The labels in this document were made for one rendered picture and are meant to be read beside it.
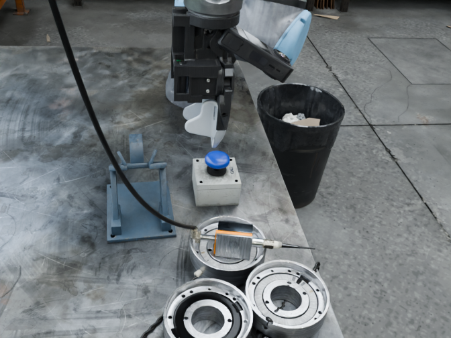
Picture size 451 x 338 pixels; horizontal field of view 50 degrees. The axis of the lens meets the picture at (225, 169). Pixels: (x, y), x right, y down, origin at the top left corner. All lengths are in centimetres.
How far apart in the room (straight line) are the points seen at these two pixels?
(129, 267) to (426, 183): 187
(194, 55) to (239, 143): 31
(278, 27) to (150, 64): 40
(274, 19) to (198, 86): 31
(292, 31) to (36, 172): 51
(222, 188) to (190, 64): 22
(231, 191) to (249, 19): 34
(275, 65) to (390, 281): 131
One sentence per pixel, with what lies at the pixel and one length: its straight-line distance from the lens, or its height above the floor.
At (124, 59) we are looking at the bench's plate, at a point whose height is 80.
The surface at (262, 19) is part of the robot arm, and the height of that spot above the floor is 101.
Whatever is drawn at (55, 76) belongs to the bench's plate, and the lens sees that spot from 117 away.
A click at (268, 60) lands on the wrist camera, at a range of 65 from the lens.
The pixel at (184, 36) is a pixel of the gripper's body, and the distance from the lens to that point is 64.
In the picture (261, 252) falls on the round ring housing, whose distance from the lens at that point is 67.
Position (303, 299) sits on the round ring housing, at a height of 83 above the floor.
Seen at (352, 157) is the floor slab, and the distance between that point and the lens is 240.
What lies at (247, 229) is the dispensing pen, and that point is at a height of 87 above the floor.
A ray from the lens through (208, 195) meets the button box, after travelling 76.
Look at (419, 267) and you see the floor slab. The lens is 195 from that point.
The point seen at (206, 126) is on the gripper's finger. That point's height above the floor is 94.
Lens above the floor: 132
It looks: 37 degrees down
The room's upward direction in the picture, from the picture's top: 5 degrees clockwise
